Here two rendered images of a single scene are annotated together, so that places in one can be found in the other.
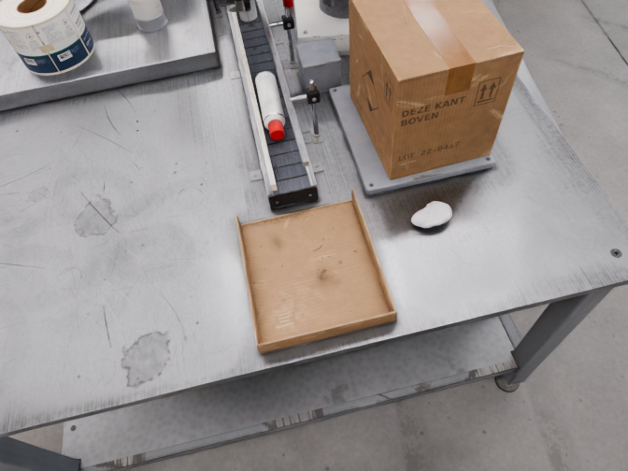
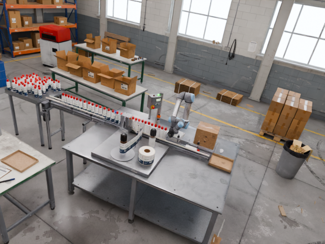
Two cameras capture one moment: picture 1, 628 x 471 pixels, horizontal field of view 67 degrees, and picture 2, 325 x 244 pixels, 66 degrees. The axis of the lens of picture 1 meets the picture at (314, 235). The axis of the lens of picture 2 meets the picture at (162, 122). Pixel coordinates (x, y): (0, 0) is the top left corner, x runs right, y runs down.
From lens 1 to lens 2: 3.07 m
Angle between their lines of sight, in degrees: 52
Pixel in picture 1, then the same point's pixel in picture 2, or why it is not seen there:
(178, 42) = (161, 148)
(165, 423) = (205, 222)
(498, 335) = not seen: hidden behind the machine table
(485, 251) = (228, 151)
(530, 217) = (226, 146)
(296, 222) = (212, 160)
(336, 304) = (228, 164)
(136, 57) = (159, 153)
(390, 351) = not seen: hidden behind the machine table
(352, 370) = not seen: hidden behind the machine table
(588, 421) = (234, 182)
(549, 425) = (232, 186)
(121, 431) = (201, 230)
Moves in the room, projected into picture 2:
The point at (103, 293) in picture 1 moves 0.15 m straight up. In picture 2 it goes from (209, 180) to (212, 171)
